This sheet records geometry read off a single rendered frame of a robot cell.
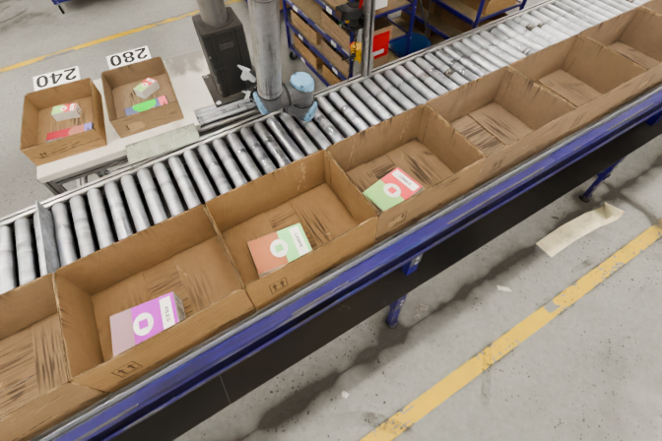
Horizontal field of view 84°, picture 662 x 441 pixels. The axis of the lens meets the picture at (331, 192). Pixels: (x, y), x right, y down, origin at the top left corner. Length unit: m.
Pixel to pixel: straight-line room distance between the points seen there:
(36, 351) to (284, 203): 0.76
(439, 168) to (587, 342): 1.26
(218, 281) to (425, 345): 1.17
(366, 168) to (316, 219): 0.26
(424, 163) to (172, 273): 0.89
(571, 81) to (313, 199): 1.22
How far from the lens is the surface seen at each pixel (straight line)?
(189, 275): 1.18
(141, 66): 2.12
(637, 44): 2.25
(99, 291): 1.28
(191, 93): 1.98
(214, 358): 1.05
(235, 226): 1.21
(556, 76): 1.91
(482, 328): 2.08
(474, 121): 1.56
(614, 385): 2.26
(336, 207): 1.21
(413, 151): 1.38
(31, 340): 1.33
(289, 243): 1.07
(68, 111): 2.07
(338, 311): 1.34
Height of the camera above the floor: 1.89
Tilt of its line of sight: 54 degrees down
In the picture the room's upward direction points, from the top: 3 degrees counter-clockwise
